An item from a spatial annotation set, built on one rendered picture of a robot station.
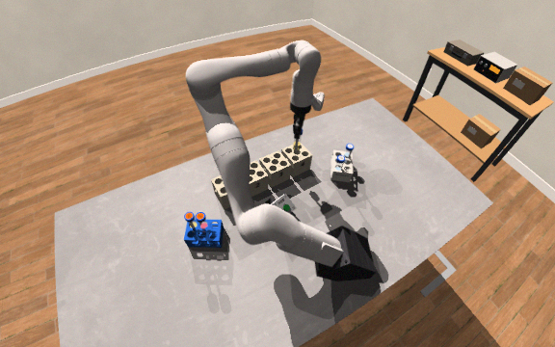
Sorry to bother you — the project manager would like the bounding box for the blue tube rack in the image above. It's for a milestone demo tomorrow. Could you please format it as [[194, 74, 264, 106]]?
[[184, 220, 224, 248]]

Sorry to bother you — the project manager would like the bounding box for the conical centrifuge tube with pink liquid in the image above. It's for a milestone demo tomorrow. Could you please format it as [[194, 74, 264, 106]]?
[[196, 212, 208, 228]]

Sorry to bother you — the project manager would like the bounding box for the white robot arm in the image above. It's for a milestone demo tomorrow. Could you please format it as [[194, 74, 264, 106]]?
[[186, 40, 343, 267]]

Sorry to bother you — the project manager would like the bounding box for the clear conical tube with tan liquid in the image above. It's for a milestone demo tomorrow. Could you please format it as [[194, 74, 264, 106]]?
[[184, 212, 197, 228]]

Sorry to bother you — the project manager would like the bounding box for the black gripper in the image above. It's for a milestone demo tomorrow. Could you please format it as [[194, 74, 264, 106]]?
[[290, 101, 311, 139]]

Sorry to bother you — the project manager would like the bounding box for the white tube rack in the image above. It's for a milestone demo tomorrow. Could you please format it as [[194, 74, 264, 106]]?
[[330, 150, 353, 182]]

